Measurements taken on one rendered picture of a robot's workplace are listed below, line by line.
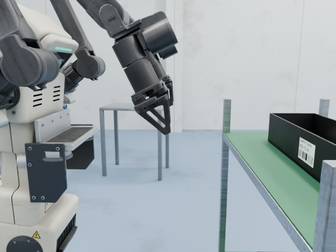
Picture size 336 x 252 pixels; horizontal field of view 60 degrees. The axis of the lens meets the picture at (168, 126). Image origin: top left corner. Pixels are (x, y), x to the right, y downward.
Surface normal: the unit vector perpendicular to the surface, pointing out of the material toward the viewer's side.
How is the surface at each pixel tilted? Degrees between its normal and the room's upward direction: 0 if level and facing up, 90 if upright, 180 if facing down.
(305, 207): 0
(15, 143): 90
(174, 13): 90
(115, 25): 91
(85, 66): 91
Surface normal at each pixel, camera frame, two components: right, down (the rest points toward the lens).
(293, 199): 0.00, -0.98
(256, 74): 0.00, 0.20
